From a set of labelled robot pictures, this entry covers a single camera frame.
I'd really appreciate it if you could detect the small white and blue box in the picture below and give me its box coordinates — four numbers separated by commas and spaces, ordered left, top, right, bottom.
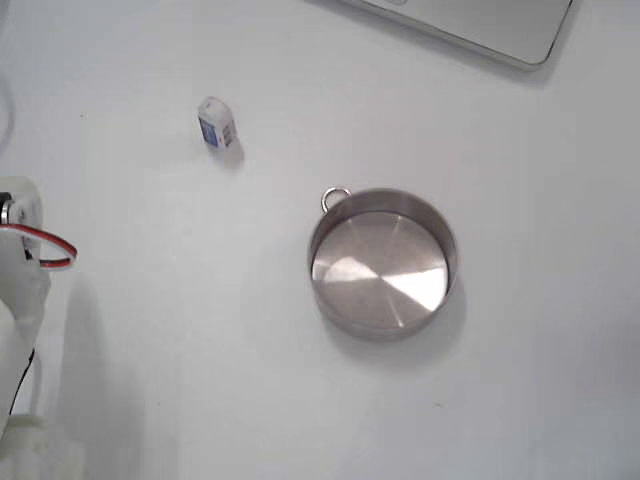
197, 95, 237, 150

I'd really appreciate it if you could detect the red servo wire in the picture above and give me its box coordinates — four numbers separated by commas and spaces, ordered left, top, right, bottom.
0, 224, 79, 272

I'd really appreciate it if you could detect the silver laptop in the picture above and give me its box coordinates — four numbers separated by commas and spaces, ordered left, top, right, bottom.
312, 0, 584, 71

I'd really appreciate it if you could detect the black power cable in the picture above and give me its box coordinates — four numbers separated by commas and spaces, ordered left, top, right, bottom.
8, 349, 37, 417

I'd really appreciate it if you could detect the round metal bowl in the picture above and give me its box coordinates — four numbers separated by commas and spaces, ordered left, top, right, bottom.
306, 186, 459, 344

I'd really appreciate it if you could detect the metal keychain clasp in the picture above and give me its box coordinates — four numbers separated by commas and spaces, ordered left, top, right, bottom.
320, 185, 354, 214

